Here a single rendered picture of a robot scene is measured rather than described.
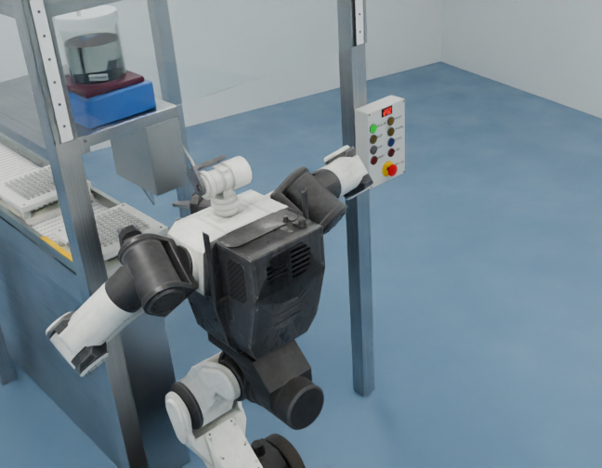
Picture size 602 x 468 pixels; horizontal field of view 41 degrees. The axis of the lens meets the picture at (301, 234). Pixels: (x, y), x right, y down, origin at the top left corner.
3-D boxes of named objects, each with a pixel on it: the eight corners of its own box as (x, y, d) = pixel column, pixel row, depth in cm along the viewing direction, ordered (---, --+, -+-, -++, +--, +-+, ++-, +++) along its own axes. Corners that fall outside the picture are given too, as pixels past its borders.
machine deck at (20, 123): (179, 120, 215) (177, 105, 213) (49, 164, 194) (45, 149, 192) (71, 75, 257) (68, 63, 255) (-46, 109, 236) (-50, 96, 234)
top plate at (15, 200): (92, 187, 265) (90, 181, 264) (22, 214, 251) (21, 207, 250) (56, 167, 281) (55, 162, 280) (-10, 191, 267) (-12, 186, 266)
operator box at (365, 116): (405, 173, 268) (405, 98, 255) (370, 189, 258) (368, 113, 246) (392, 167, 272) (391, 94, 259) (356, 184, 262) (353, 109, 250)
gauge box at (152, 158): (189, 183, 224) (179, 116, 214) (157, 196, 218) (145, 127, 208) (147, 162, 239) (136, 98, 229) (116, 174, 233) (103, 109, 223)
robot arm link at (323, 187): (356, 193, 194) (331, 210, 183) (335, 217, 199) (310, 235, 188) (321, 161, 196) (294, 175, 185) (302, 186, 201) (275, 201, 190)
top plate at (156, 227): (53, 237, 236) (52, 230, 235) (125, 207, 249) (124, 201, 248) (94, 266, 219) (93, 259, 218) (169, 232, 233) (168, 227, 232)
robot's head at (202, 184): (242, 184, 173) (228, 151, 172) (210, 197, 168) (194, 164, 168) (230, 191, 178) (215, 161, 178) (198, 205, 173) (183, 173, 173)
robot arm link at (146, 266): (150, 324, 169) (192, 284, 165) (119, 321, 162) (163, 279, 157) (129, 281, 175) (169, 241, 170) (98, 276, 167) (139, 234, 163)
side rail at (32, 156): (186, 249, 233) (185, 240, 232) (181, 251, 233) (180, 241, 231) (0, 138, 323) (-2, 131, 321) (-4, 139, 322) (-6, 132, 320)
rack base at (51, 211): (95, 200, 267) (93, 193, 266) (26, 227, 253) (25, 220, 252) (58, 180, 283) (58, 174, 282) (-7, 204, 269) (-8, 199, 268)
